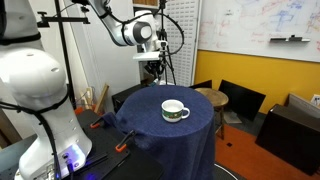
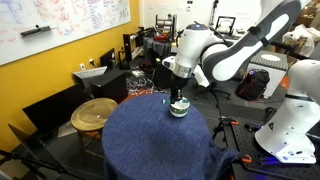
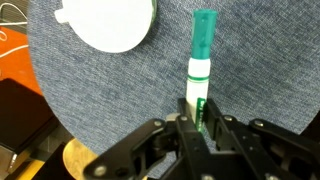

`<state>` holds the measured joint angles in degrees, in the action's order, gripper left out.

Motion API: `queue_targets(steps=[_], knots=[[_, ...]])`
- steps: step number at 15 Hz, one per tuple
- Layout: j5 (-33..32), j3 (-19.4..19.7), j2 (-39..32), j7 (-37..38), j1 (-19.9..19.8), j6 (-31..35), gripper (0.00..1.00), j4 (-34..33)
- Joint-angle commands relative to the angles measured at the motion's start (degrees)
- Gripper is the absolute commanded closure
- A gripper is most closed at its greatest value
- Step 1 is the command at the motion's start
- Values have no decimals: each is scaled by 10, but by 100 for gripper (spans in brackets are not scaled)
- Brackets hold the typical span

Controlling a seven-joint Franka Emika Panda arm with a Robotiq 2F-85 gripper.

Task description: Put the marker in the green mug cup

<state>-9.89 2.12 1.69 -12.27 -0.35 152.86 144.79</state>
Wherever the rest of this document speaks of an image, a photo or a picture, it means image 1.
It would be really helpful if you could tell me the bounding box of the light gray panel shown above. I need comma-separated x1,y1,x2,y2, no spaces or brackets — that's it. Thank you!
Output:
287,93,320,120

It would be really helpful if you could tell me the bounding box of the gray floor board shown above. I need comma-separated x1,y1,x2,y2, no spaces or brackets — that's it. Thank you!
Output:
223,111,243,126

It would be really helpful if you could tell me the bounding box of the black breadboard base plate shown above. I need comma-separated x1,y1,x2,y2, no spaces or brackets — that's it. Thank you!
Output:
0,109,164,180

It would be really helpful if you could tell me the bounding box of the black camera stand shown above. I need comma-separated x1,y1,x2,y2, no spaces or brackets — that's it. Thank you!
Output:
36,0,92,109

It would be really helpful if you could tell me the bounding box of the blue table cloth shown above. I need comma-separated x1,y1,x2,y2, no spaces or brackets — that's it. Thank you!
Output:
101,84,216,180

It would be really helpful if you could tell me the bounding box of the round wooden stool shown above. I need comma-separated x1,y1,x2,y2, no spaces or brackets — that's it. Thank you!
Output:
193,87,230,142

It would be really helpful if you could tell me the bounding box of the black flat bar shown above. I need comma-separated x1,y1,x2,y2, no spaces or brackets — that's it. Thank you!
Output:
71,152,109,177

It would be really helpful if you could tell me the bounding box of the scribbled whiteboard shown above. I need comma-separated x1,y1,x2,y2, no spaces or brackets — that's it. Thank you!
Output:
197,0,320,64

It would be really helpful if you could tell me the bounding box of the orange and black clamp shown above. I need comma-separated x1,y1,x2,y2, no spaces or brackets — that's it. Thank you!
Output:
115,129,136,153
89,114,106,130

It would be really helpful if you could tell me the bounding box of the whiteboard eraser tray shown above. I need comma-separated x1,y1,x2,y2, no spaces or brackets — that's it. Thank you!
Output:
269,34,311,44

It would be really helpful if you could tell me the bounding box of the black cabinet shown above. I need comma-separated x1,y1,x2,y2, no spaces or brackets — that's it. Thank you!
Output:
254,103,320,178

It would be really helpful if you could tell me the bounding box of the black speaker box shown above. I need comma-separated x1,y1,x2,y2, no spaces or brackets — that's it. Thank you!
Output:
111,84,149,115

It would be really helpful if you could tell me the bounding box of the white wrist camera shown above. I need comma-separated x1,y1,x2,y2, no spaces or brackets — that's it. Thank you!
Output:
132,51,161,62

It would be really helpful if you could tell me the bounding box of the white wall outlet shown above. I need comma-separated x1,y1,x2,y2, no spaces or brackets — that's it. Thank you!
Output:
309,94,320,107

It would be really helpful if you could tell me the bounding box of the black camera tripod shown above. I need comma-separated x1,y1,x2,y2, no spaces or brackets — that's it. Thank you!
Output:
153,0,178,86

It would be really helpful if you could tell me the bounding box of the green and white mug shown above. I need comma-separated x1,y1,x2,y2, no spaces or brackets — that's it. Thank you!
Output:
161,99,191,124

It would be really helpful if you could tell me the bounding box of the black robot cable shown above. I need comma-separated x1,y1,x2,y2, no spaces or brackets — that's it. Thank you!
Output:
0,0,73,180

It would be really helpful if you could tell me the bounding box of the small black leaning monitor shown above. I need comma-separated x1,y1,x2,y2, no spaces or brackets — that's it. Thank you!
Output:
188,79,213,90

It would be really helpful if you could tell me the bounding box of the large black monitor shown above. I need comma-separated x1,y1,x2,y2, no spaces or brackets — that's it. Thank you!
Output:
218,79,267,123

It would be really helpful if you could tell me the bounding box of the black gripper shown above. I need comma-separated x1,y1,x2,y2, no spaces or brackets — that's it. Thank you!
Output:
143,59,167,84

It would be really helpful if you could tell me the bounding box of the wooden plank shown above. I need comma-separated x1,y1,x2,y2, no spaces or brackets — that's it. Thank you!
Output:
94,84,110,115

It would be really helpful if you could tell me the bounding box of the white perforated panel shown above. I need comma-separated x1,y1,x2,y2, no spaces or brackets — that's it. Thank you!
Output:
163,0,203,88

